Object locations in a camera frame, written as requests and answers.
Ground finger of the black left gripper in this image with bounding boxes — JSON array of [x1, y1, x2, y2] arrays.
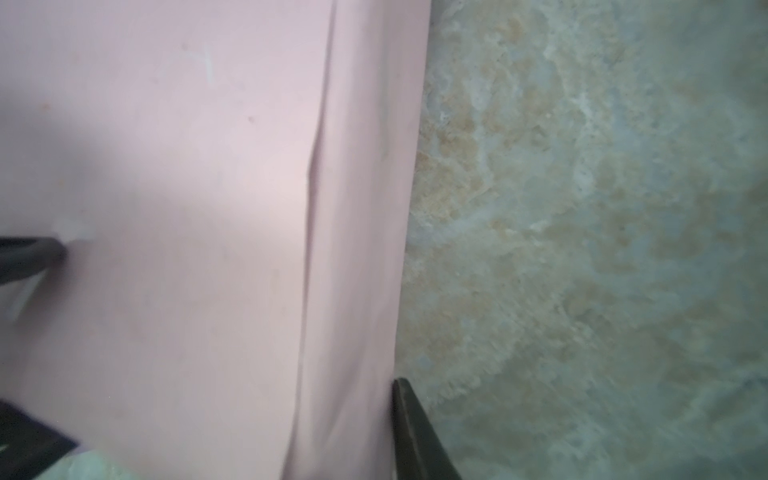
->
[[0, 237, 67, 285]]

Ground purple pink wrapping paper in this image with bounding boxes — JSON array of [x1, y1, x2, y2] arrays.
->
[[1, 1, 430, 479]]

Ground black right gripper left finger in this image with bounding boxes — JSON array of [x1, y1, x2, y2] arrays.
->
[[1, 402, 79, 480]]

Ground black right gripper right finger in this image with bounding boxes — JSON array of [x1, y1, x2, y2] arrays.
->
[[392, 378, 461, 480]]

